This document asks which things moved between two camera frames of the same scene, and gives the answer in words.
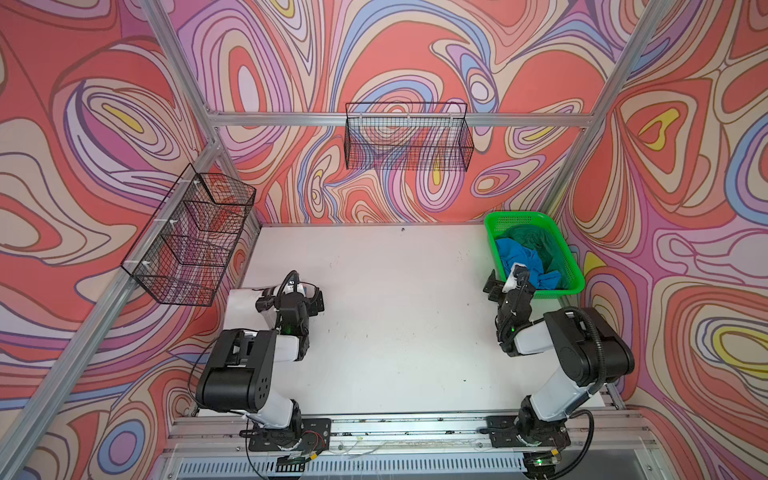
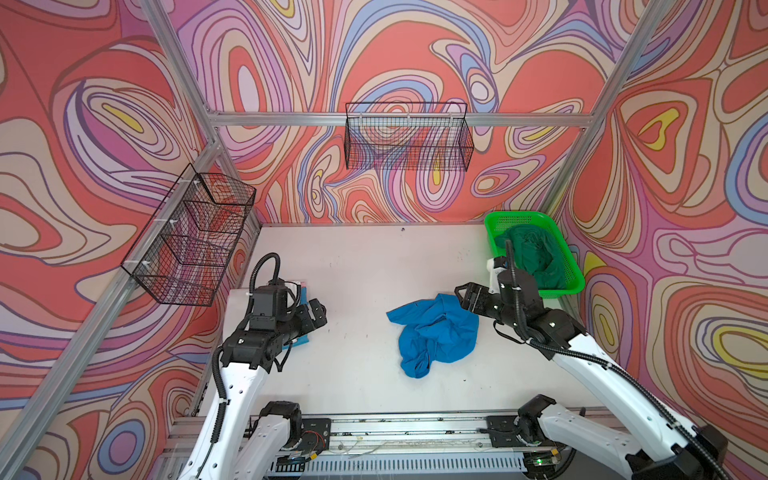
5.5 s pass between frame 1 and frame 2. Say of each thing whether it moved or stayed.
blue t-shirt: moved
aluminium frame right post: stayed
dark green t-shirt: stayed
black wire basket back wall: stayed
